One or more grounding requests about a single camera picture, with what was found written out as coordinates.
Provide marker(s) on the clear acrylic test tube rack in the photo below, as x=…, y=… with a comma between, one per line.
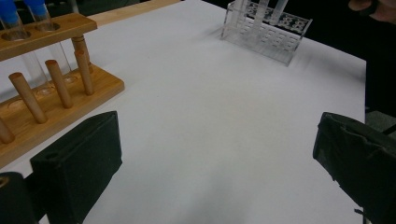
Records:
x=271, y=43

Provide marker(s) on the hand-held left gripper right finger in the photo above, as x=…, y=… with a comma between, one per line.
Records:
x=361, y=161

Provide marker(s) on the blue-capped test tube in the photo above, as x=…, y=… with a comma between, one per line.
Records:
x=37, y=7
x=9, y=15

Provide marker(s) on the wooden test tube rack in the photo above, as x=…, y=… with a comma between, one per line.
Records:
x=93, y=84

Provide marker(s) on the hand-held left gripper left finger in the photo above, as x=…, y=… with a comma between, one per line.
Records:
x=77, y=161

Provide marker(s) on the red-capped test tube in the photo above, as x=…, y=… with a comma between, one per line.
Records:
x=240, y=12
x=261, y=14

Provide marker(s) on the orange-capped test tube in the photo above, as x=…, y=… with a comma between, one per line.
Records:
x=280, y=11

